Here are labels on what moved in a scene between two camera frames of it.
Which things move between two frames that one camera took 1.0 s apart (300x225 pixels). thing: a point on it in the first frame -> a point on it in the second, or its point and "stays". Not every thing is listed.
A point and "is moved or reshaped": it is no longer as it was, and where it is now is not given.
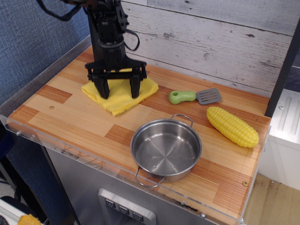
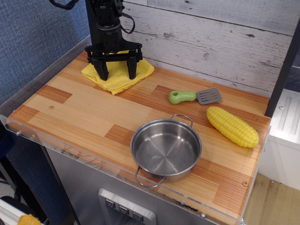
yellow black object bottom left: [28, 219] stays
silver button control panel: [116, 209] stays
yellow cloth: [120, 98] is moved or reshaped
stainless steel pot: [165, 149] stays
